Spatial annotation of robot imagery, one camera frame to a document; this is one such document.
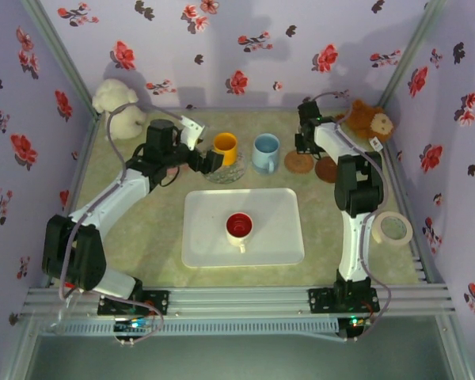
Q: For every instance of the yellow mug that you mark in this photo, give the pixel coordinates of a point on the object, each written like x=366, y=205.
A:
x=225, y=148

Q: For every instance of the light brown round coaster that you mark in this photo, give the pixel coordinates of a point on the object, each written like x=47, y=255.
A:
x=297, y=164

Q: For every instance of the green floral round coaster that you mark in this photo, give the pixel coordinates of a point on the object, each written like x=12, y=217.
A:
x=234, y=174

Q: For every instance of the dark brown round coaster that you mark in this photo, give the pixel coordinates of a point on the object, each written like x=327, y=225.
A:
x=325, y=171

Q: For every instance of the light blue mug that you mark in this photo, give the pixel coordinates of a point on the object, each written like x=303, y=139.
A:
x=265, y=152

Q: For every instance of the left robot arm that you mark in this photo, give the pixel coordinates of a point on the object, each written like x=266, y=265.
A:
x=111, y=198

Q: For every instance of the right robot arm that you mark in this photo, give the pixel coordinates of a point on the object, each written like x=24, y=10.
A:
x=352, y=245

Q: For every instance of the brown plush monkey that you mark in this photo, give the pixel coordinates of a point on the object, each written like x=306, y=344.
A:
x=364, y=118

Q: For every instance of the white plush dog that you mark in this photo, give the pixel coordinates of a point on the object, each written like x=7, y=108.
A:
x=120, y=118

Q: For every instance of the white mug with red inside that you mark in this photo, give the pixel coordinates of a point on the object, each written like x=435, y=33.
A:
x=239, y=226

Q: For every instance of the white plastic tray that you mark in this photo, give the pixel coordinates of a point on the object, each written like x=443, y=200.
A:
x=269, y=237

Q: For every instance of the beige masking tape roll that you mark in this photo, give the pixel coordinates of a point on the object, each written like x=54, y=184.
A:
x=380, y=239

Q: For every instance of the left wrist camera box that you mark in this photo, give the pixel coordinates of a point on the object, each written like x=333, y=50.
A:
x=192, y=128

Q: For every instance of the aluminium side rail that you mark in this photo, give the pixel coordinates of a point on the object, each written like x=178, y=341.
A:
x=83, y=158
x=396, y=174

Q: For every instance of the aluminium frame post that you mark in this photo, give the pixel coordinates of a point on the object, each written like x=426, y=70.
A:
x=59, y=51
x=411, y=51

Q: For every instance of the aluminium mounting rail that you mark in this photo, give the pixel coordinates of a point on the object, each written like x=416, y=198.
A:
x=237, y=301

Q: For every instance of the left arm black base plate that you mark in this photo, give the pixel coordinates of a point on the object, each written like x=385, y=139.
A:
x=158, y=302

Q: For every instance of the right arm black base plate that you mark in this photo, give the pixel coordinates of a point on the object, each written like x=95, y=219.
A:
x=320, y=301

